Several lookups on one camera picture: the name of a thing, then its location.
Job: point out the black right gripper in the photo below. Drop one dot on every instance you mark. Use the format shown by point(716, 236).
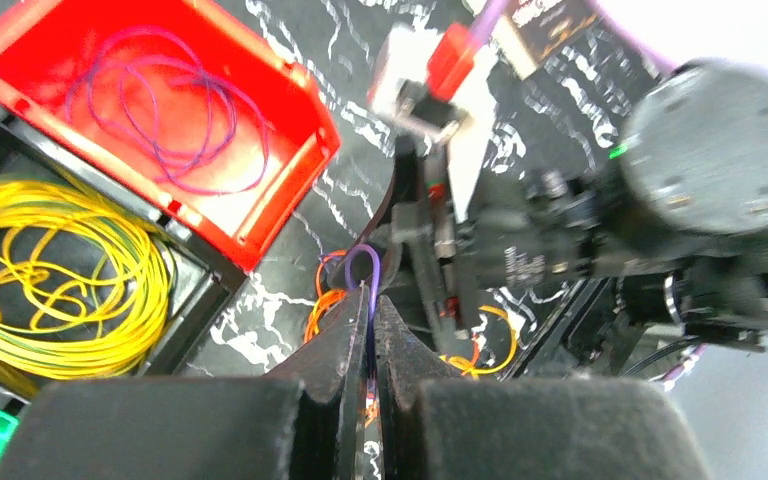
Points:
point(418, 252)

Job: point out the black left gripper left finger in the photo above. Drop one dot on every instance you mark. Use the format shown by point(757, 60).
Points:
point(301, 420)

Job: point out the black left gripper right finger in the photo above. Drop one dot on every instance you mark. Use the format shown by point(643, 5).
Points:
point(437, 424)

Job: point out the red plastic bin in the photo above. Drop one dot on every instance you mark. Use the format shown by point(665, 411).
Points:
point(177, 101)

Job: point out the black plastic bin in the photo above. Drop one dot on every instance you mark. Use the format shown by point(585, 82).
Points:
point(93, 285)

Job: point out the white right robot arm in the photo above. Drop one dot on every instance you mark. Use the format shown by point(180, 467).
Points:
point(683, 194)

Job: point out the dark book three days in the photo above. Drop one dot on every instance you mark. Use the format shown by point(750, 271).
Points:
point(530, 32)

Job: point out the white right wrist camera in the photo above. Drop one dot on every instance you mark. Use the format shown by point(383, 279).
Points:
point(432, 87)

